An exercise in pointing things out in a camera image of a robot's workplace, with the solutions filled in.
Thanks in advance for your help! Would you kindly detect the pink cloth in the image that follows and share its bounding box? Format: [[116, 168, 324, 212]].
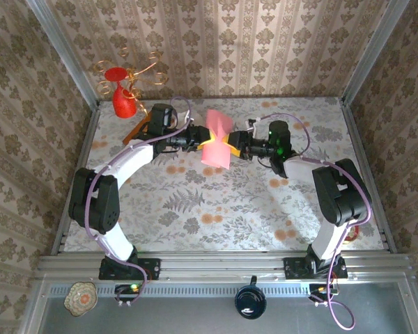
[[201, 109, 235, 170]]

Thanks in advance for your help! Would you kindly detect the brown wooden board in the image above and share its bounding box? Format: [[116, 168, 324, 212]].
[[122, 114, 154, 146]]

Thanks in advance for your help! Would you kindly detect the floral patterned table cover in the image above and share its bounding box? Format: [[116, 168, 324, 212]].
[[63, 96, 385, 252]]

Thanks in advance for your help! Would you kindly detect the red wine glass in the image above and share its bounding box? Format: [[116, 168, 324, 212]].
[[104, 66, 139, 120]]

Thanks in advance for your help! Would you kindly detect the dark blue mug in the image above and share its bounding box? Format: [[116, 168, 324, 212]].
[[233, 275, 268, 320]]

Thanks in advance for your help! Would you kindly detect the grey metal shelf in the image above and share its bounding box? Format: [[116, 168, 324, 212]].
[[19, 278, 418, 334]]

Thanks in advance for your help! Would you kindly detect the scalloped floral small dish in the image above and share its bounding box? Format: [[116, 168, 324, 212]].
[[63, 280, 98, 318]]

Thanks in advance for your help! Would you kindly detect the gold curled wire holder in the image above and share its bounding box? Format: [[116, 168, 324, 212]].
[[93, 47, 170, 122]]

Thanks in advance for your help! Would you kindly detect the aluminium side rail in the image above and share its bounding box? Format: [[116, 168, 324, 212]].
[[51, 104, 102, 257], [340, 100, 398, 253]]

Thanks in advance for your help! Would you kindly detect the aluminium front frame rail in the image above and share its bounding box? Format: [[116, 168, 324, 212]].
[[34, 253, 418, 281]]

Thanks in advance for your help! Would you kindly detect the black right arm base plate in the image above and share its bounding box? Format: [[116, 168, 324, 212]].
[[283, 256, 348, 280]]

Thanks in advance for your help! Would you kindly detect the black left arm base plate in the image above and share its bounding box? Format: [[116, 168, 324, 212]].
[[98, 257, 162, 281]]

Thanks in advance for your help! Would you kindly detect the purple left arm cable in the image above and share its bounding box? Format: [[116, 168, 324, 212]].
[[84, 96, 193, 307]]

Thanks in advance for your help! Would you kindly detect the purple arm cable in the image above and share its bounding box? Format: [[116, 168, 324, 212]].
[[249, 113, 373, 331], [84, 96, 193, 307]]

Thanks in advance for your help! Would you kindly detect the aluminium frame post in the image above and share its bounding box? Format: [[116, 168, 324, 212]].
[[24, 0, 101, 111], [340, 0, 411, 107]]

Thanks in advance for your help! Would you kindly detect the slotted grey cable duct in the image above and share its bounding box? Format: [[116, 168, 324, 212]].
[[48, 282, 314, 296]]

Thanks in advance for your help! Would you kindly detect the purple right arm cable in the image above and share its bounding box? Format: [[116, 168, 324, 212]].
[[249, 113, 373, 331]]

